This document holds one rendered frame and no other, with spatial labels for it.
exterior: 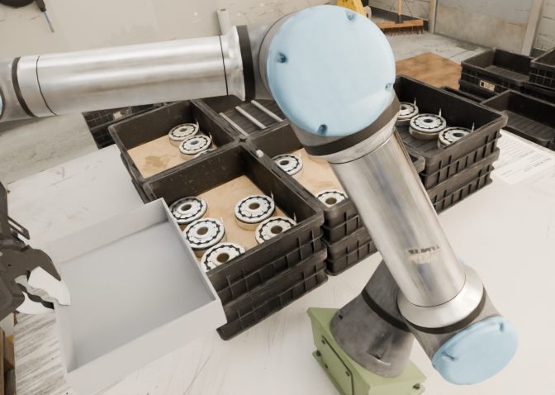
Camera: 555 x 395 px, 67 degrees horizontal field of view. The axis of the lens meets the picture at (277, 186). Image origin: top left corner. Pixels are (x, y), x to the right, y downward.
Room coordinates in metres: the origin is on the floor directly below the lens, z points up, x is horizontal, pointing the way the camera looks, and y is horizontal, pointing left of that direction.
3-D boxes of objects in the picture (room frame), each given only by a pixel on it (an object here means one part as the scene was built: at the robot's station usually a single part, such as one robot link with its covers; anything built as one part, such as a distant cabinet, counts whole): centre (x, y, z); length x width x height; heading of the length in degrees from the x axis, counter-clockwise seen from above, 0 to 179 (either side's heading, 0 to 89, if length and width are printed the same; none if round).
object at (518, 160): (1.09, -0.72, 0.70); 0.33 x 0.23 x 0.01; 24
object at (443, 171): (1.04, -0.42, 0.87); 0.40 x 0.30 x 0.11; 25
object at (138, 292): (0.44, 0.25, 1.07); 0.27 x 0.20 x 0.05; 23
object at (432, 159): (1.04, -0.42, 0.92); 0.40 x 0.30 x 0.02; 25
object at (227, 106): (1.27, 0.03, 0.87); 0.40 x 0.30 x 0.11; 25
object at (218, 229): (0.75, 0.19, 0.86); 0.10 x 0.10 x 0.01
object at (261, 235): (0.71, 0.02, 0.86); 0.10 x 0.10 x 0.01
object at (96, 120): (2.40, 0.87, 0.37); 0.40 x 0.30 x 0.45; 114
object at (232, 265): (0.78, 0.13, 0.92); 0.40 x 0.30 x 0.02; 25
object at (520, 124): (1.61, -1.17, 0.31); 0.40 x 0.30 x 0.34; 24
